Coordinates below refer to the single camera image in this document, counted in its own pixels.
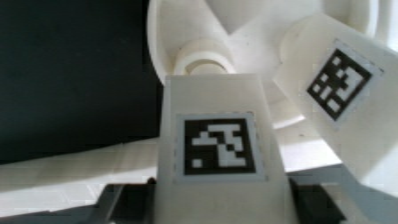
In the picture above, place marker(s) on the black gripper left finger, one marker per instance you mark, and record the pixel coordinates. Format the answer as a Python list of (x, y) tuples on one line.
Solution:
[(124, 204)]

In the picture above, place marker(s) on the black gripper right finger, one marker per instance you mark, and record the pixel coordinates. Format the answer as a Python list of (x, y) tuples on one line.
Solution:
[(323, 205)]

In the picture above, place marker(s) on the white stool leg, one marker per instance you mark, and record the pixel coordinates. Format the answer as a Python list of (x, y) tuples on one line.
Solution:
[(337, 80), (220, 181)]

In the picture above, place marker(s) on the white round stool seat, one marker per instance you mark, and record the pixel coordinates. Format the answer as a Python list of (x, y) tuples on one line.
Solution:
[(247, 24)]

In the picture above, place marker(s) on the white U-shaped fence frame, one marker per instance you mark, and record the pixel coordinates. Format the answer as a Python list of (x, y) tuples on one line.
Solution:
[(57, 182)]

